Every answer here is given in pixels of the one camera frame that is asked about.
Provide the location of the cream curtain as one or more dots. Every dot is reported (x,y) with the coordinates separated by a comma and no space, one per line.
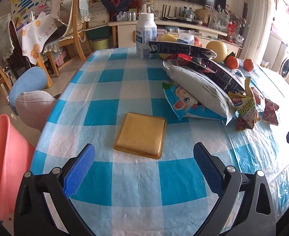
(259,19)

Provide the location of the yellow red snack wrapper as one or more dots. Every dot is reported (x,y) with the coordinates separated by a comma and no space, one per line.
(246,107)

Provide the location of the white washing machine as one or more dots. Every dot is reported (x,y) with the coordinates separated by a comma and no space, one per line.
(284,65)

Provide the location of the wooden chair with lace cover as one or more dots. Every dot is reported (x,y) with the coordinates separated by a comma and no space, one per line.
(77,26)

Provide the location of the beige cushion stool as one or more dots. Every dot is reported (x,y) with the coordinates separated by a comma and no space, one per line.
(34,108)

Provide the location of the red apple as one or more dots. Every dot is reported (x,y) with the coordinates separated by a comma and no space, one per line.
(197,42)

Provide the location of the dining table with orange-print cloth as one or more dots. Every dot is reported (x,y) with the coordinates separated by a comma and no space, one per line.
(41,36)

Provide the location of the red small wrapper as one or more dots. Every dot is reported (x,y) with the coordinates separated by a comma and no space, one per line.
(269,114)

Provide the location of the yellow pear left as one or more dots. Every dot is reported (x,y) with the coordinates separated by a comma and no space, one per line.
(169,38)

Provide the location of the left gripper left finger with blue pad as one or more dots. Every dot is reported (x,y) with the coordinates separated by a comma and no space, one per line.
(32,215)

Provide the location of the black snack bag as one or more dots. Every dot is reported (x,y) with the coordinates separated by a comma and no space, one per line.
(200,60)

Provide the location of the blue round stool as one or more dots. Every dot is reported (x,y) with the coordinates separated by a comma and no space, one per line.
(34,79)

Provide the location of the small orange tangerine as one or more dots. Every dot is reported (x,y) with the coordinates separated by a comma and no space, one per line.
(248,65)

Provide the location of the blue cow snack packet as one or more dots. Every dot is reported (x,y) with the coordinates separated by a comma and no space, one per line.
(184,104)

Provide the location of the glass electric kettle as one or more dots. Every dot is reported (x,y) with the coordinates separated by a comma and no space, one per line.
(148,7)

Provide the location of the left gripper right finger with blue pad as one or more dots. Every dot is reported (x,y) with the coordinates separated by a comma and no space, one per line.
(256,214)

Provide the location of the yellow pear right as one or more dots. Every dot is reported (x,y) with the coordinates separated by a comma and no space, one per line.
(220,49)

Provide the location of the green yellow trash bucket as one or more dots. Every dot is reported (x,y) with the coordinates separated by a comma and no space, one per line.
(100,44)

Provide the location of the crushed white yogurt bottle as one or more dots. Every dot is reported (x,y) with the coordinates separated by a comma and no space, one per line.
(186,38)

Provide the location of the white tv cabinet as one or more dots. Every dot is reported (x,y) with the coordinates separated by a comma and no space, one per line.
(124,33)

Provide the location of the silver white foil bag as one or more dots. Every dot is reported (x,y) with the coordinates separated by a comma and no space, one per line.
(201,88)

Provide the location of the yellow pear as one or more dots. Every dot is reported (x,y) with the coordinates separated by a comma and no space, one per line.
(220,49)
(169,38)

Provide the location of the white upright yogurt bottle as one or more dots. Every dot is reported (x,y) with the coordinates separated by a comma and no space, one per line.
(146,30)

